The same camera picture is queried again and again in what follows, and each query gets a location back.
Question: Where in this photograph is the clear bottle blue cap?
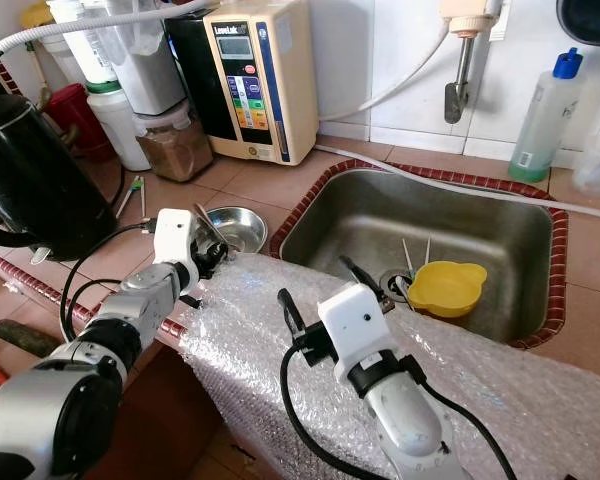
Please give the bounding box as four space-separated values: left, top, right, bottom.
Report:
508 47 584 184

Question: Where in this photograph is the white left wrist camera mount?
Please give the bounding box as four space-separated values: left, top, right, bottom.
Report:
152 208 203 291

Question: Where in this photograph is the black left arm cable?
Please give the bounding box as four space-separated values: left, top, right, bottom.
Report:
60 222 156 343

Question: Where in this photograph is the white hose from wall tap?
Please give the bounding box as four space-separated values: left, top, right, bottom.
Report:
315 20 461 123

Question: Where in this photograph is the beige water ionizer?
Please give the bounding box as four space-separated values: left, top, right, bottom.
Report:
202 0 319 166

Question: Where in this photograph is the dark blue pan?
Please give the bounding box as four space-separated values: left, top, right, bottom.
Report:
555 0 600 49

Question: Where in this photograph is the green white clip tool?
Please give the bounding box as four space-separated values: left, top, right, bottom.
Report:
115 177 146 221

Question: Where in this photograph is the black electric kettle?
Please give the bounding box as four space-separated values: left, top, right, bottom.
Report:
0 95 119 261

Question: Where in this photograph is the clear bubble wrap sheet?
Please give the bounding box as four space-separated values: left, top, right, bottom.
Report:
175 250 600 480

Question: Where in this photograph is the white hose along counter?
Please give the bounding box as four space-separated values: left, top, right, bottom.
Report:
315 145 600 214

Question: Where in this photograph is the white labelled cartridge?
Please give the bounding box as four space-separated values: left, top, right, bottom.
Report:
48 0 121 86

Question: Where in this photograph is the clear plastic cup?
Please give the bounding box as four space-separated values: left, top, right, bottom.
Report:
572 135 600 196

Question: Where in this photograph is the yellow plastic bowl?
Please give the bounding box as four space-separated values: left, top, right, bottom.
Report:
407 260 489 319

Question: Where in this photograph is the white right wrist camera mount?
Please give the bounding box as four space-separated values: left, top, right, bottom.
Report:
317 283 396 386

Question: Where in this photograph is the red container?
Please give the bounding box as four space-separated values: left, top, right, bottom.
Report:
45 83 111 161

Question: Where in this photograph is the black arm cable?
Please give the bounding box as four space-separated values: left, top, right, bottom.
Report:
60 222 156 343
278 345 381 480

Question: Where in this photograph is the beige wall tap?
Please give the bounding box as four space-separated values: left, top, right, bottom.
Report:
440 0 506 126

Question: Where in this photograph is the stainless steel bowl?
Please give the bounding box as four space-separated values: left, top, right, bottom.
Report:
200 206 269 254

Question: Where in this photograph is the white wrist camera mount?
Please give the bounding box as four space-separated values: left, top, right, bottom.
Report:
317 283 396 386
152 208 203 291

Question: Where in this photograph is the dark green oblong object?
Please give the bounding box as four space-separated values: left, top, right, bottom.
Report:
0 320 61 359

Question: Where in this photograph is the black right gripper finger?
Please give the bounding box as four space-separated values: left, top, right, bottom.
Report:
338 256 386 297
277 288 309 346

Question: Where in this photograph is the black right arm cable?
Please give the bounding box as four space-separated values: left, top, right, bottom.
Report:
278 345 381 480

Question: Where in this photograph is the gold spoon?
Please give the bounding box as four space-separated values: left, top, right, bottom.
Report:
194 204 231 249

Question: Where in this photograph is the jar of brown powder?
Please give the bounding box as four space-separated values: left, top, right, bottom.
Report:
135 100 213 183

